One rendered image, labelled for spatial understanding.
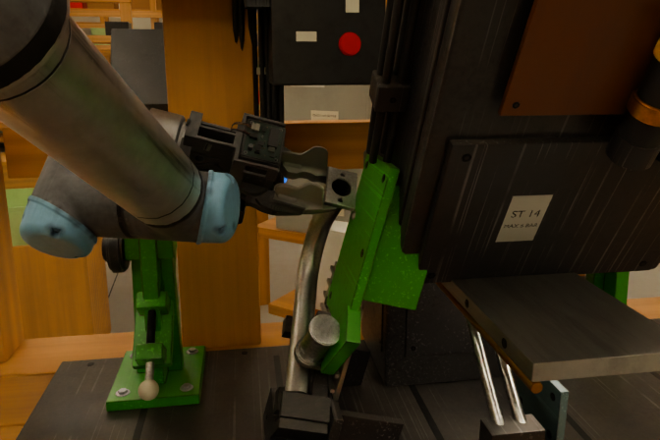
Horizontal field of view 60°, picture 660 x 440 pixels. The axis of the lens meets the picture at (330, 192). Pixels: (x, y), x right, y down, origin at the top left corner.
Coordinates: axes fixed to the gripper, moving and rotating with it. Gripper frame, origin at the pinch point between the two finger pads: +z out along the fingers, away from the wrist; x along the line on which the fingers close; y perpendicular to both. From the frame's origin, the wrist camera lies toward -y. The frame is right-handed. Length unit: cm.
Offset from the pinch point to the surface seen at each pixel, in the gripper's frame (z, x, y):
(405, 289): 8.8, -12.9, 3.5
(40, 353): -37, -13, -51
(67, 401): -28, -24, -34
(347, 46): -1.2, 23.6, 3.6
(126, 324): -42, 60, -260
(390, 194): 3.4, -6.2, 11.7
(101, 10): -187, 485, -458
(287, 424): -0.6, -27.2, -8.4
